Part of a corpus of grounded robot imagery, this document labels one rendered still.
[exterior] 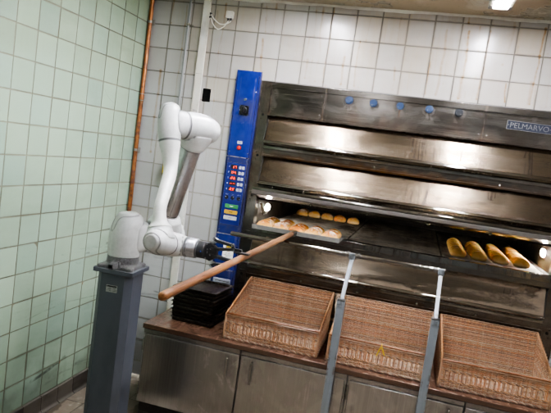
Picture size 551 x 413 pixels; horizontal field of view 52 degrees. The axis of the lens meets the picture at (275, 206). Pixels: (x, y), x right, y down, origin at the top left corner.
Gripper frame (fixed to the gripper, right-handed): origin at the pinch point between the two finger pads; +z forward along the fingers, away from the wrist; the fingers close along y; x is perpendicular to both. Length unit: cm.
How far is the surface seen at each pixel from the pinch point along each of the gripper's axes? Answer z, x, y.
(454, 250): 97, -133, -3
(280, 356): 12, -62, 63
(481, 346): 119, -109, 47
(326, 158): 11, -117, -47
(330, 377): 41, -56, 66
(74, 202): -120, -54, -1
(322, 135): 6, -117, -61
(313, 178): 5, -117, -34
